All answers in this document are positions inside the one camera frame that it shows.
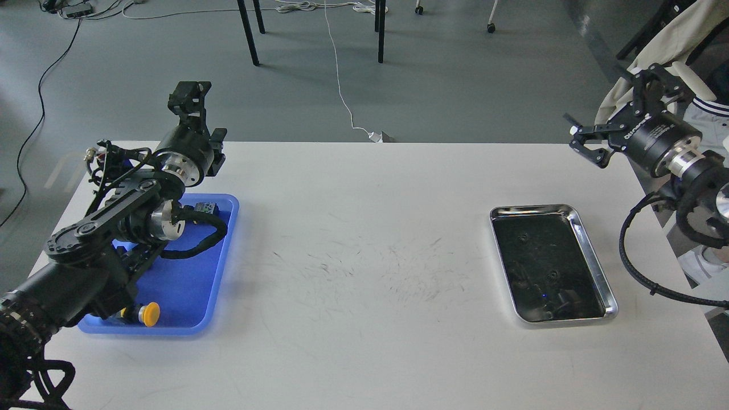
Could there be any silver metal tray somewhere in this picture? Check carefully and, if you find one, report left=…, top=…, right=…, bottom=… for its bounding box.
left=489, top=203, right=619, bottom=327

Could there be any black table leg left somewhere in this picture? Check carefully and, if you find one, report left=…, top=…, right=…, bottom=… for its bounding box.
left=236, top=0, right=266, bottom=67

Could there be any white cable on floor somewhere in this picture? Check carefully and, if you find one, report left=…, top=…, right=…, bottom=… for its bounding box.
left=276, top=0, right=395, bottom=143

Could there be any yellow push button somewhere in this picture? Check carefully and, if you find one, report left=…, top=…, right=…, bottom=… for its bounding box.
left=111, top=302, right=161, bottom=327

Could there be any black robot arm image left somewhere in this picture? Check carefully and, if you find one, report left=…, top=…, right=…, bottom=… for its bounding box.
left=2, top=81, right=232, bottom=409

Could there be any red push button switch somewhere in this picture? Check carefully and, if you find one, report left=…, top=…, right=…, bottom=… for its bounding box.
left=193, top=202, right=220, bottom=216

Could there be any black table leg right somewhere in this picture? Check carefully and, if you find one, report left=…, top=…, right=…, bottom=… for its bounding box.
left=374, top=0, right=386, bottom=63

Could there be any beige jacket on chair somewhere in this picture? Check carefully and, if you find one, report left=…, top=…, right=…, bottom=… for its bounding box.
left=595, top=1, right=728, bottom=124

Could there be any black table leg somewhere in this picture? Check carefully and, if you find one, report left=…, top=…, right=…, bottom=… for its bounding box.
left=374, top=0, right=386, bottom=63
left=236, top=0, right=266, bottom=67

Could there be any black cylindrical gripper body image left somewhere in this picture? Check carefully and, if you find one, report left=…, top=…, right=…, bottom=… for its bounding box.
left=153, top=125, right=213, bottom=187

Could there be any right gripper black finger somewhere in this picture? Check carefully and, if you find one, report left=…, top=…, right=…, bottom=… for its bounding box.
left=563, top=113, right=628, bottom=169
left=626, top=63, right=694, bottom=119

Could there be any black Robotiq gripper body image right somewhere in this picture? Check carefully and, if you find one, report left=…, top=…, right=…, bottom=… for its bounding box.
left=612, top=109, right=704, bottom=178

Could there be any blue plastic tray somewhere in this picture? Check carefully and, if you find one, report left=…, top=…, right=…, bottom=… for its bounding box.
left=78, top=194, right=239, bottom=337

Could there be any black cable on floor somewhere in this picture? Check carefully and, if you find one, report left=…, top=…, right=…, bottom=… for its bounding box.
left=0, top=17, right=84, bottom=227

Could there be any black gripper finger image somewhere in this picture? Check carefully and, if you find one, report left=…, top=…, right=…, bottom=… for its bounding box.
left=206, top=128, right=228, bottom=177
left=167, top=81, right=212, bottom=134

